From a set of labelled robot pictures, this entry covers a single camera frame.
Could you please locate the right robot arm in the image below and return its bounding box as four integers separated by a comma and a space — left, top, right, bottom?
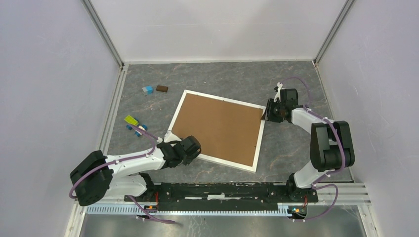
261, 86, 355, 201

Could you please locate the toy brick car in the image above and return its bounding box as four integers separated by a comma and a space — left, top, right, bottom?
124, 115, 148, 137

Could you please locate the brown cardboard backing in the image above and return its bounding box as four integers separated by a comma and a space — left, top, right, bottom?
171, 93, 263, 167

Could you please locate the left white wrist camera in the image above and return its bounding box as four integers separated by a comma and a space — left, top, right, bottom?
157, 130, 182, 144

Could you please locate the slotted cable duct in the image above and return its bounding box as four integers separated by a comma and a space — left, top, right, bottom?
85, 204, 306, 217

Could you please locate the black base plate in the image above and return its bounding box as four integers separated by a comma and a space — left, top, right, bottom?
135, 182, 319, 211

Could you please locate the white picture frame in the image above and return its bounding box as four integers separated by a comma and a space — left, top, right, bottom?
164, 89, 267, 173

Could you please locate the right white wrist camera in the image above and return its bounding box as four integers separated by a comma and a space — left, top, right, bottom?
274, 82, 283, 102

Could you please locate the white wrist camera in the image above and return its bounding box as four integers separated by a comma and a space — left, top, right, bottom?
274, 82, 283, 102
157, 130, 182, 144

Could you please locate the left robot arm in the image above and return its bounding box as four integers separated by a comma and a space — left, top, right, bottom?
69, 135, 201, 206

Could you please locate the brown toy block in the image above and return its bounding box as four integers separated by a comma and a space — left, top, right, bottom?
156, 85, 168, 93

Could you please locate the blue grey toy block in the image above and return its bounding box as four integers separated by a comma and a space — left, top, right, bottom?
142, 85, 154, 96

